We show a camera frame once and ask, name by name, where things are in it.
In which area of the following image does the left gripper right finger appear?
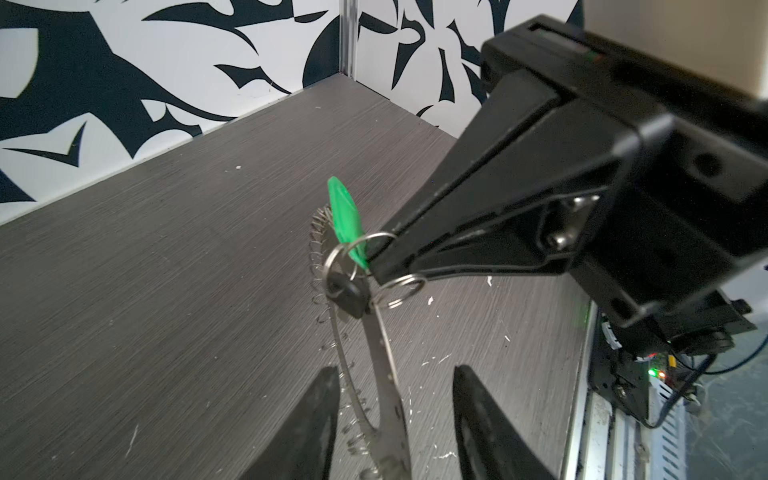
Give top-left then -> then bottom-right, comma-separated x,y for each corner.
452,365 -> 554,479

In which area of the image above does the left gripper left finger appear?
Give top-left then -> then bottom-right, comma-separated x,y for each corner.
241,367 -> 340,479

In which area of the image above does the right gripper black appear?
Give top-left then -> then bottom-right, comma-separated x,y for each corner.
367,15 -> 767,326

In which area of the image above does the silver round key organiser ring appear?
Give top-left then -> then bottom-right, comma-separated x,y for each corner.
308,206 -> 415,480

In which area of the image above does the small silver split ring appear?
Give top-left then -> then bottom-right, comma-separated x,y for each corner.
370,273 -> 427,310

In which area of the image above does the green plastic key tag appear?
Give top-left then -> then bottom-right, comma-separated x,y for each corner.
327,176 -> 365,244

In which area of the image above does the small electronics board green led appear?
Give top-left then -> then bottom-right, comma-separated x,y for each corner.
590,311 -> 709,430

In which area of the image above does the aluminium front rail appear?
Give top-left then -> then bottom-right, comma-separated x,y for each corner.
560,304 -> 649,479

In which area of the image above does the white slotted cable duct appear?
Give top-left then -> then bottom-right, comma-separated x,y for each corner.
645,377 -> 688,480

